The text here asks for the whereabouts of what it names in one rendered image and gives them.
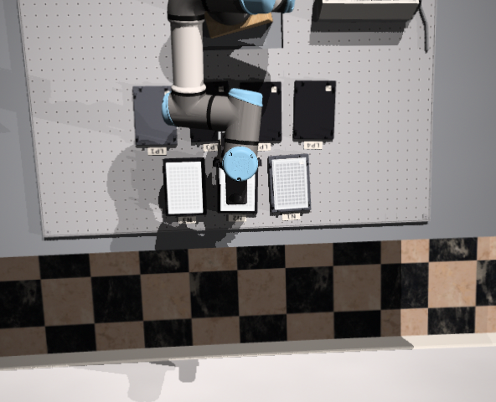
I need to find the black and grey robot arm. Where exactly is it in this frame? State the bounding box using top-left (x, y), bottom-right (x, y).
top-left (162, 0), bottom-right (295, 205)

